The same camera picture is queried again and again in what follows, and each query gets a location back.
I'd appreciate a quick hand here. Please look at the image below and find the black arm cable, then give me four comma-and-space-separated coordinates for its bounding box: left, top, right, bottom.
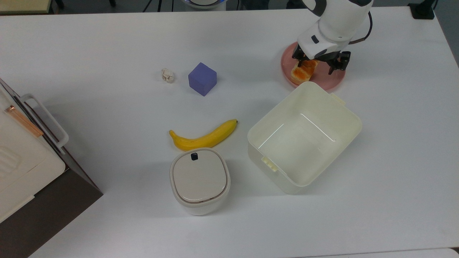
349, 11, 374, 46

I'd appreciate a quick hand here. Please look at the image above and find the yellow banana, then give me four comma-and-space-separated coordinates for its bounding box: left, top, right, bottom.
169, 119, 238, 152

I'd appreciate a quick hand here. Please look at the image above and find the black clamp mount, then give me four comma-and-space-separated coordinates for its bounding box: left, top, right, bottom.
408, 0, 437, 20

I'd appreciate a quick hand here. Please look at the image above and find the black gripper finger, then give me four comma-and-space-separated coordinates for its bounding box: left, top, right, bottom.
291, 44, 309, 69
328, 51, 351, 75

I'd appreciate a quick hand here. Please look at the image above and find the white lidded bin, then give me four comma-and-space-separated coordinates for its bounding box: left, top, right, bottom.
170, 148, 231, 216

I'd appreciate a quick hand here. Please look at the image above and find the white toaster oven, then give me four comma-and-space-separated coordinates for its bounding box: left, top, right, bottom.
0, 77, 104, 258

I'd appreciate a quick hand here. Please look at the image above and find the orange glazed bread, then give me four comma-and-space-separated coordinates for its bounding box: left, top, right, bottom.
290, 59, 319, 85

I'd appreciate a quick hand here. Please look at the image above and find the purple cube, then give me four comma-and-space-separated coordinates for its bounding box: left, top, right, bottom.
188, 62, 217, 97

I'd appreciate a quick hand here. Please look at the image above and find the copper strip on oven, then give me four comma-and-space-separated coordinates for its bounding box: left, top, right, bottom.
4, 105, 44, 138

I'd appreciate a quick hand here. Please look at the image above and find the crumpled white paper ball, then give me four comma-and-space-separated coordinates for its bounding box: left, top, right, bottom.
161, 68, 176, 84

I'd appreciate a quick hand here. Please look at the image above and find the cream plastic box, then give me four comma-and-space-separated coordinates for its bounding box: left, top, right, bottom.
247, 81, 363, 195

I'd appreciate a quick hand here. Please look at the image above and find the pink plate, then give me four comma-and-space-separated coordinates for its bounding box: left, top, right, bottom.
280, 42, 347, 91

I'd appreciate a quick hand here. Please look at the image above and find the white robot base blue ring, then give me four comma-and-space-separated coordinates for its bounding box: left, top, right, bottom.
181, 0, 227, 10

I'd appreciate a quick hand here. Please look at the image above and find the yellowish side table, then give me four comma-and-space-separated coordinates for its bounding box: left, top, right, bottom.
0, 0, 53, 15

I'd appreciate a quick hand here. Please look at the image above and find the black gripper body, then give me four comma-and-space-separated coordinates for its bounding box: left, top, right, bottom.
303, 48, 341, 67

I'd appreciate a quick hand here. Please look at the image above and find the white oven door handle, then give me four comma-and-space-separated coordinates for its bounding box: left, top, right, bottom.
19, 94, 70, 149

